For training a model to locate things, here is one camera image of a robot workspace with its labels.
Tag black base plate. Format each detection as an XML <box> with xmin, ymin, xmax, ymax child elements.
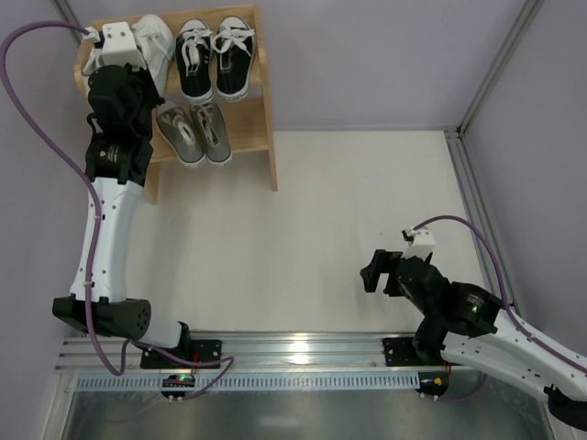
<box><xmin>140</xmin><ymin>339</ymin><xmax>222</xmax><ymax>369</ymax></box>
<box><xmin>382</xmin><ymin>335</ymin><xmax>443</xmax><ymax>368</ymax></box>

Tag grey slotted cable duct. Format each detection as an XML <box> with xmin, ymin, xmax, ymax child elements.
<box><xmin>75</xmin><ymin>371</ymin><xmax>420</xmax><ymax>392</ymax></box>

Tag purple cable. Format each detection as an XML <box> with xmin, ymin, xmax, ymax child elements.
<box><xmin>412</xmin><ymin>214</ymin><xmax>587</xmax><ymax>404</ymax></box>
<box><xmin>0</xmin><ymin>22</ymin><xmax>236</xmax><ymax>400</ymax></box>

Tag left corner aluminium post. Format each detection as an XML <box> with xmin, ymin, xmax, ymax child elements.
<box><xmin>50</xmin><ymin>0</ymin><xmax>83</xmax><ymax>46</ymax></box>

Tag corner aluminium post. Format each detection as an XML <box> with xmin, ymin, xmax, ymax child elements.
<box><xmin>457</xmin><ymin>0</ymin><xmax>544</xmax><ymax>136</ymax></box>
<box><xmin>50</xmin><ymin>0</ymin><xmax>83</xmax><ymax>46</ymax></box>

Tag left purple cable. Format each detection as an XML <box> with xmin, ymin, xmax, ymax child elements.
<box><xmin>0</xmin><ymin>22</ymin><xmax>236</xmax><ymax>400</ymax></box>

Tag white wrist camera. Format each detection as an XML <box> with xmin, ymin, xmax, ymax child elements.
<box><xmin>401</xmin><ymin>226</ymin><xmax>436</xmax><ymax>260</ymax></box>
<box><xmin>83</xmin><ymin>22</ymin><xmax>147</xmax><ymax>69</ymax></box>

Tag aluminium mounting rail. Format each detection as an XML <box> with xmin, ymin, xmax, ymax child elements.
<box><xmin>54</xmin><ymin>332</ymin><xmax>450</xmax><ymax>374</ymax></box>

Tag right aluminium frame rail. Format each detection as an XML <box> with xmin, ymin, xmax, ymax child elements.
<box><xmin>444</xmin><ymin>129</ymin><xmax>519</xmax><ymax>314</ymax></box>

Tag black canvas sneaker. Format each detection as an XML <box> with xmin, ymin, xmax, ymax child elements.
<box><xmin>212</xmin><ymin>16</ymin><xmax>256</xmax><ymax>102</ymax></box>
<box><xmin>175</xmin><ymin>19</ymin><xmax>213</xmax><ymax>105</ymax></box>

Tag wooden two-tier shoe shelf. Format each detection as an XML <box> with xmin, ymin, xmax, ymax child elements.
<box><xmin>74</xmin><ymin>4</ymin><xmax>278</xmax><ymax>204</ymax></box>

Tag white sneaker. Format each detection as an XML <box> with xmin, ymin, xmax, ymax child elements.
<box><xmin>82</xmin><ymin>48</ymin><xmax>104</xmax><ymax>77</ymax></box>
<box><xmin>131</xmin><ymin>15</ymin><xmax>175</xmax><ymax>95</ymax></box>

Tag grey canvas sneaker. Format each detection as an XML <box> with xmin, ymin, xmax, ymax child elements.
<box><xmin>155</xmin><ymin>101</ymin><xmax>205</xmax><ymax>169</ymax></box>
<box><xmin>190</xmin><ymin>101</ymin><xmax>232</xmax><ymax>167</ymax></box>

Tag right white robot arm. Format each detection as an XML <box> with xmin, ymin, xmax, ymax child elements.
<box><xmin>360</xmin><ymin>249</ymin><xmax>586</xmax><ymax>431</ymax></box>

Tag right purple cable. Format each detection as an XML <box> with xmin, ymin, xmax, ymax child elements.
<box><xmin>412</xmin><ymin>214</ymin><xmax>587</xmax><ymax>404</ymax></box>

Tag right corner aluminium post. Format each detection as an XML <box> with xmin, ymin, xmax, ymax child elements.
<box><xmin>457</xmin><ymin>0</ymin><xmax>544</xmax><ymax>136</ymax></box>

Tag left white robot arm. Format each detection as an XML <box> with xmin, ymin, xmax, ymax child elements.
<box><xmin>52</xmin><ymin>65</ymin><xmax>193</xmax><ymax>360</ymax></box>

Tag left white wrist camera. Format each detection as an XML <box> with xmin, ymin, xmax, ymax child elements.
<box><xmin>83</xmin><ymin>22</ymin><xmax>147</xmax><ymax>69</ymax></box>

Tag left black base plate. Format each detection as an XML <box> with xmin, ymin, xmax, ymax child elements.
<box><xmin>140</xmin><ymin>339</ymin><xmax>222</xmax><ymax>369</ymax></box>

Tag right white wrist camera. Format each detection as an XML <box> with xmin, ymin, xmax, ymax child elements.
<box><xmin>401</xmin><ymin>226</ymin><xmax>436</xmax><ymax>260</ymax></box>

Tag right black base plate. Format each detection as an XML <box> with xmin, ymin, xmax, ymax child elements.
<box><xmin>382</xmin><ymin>335</ymin><xmax>443</xmax><ymax>368</ymax></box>

